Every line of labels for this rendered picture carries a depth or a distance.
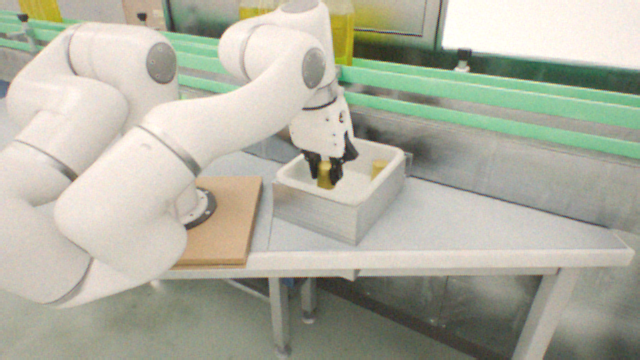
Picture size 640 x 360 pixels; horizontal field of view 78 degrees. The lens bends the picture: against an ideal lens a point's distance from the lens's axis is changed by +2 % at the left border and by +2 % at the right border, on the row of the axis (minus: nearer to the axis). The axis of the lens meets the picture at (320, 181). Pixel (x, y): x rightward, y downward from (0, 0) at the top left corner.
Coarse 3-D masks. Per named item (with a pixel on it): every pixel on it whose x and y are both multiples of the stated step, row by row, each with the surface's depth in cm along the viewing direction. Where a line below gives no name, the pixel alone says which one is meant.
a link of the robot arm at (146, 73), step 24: (96, 24) 57; (120, 24) 56; (72, 48) 56; (96, 48) 54; (120, 48) 53; (144, 48) 53; (168, 48) 56; (96, 72) 56; (120, 72) 54; (144, 72) 54; (168, 72) 57; (144, 96) 56; (168, 96) 59
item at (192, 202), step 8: (192, 184) 68; (184, 192) 67; (192, 192) 69; (200, 192) 75; (176, 200) 66; (184, 200) 67; (192, 200) 69; (200, 200) 72; (168, 208) 65; (176, 208) 67; (184, 208) 68; (192, 208) 69; (200, 208) 70; (176, 216) 67; (184, 216) 68; (192, 216) 68
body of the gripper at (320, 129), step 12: (312, 108) 57; (324, 108) 58; (336, 108) 58; (300, 120) 62; (312, 120) 60; (324, 120) 59; (336, 120) 59; (348, 120) 62; (300, 132) 64; (312, 132) 62; (324, 132) 61; (336, 132) 60; (348, 132) 63; (300, 144) 66; (312, 144) 64; (324, 144) 63; (336, 144) 62; (336, 156) 63
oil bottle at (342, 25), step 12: (336, 0) 82; (348, 0) 83; (336, 12) 82; (348, 12) 83; (336, 24) 83; (348, 24) 85; (336, 36) 84; (348, 36) 86; (336, 48) 86; (348, 48) 87; (336, 60) 87; (348, 60) 89
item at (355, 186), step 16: (352, 144) 82; (368, 144) 81; (304, 160) 76; (368, 160) 82; (400, 160) 75; (288, 176) 72; (304, 176) 77; (352, 176) 83; (368, 176) 83; (384, 176) 69; (320, 192) 64; (336, 192) 77; (352, 192) 77; (368, 192) 64
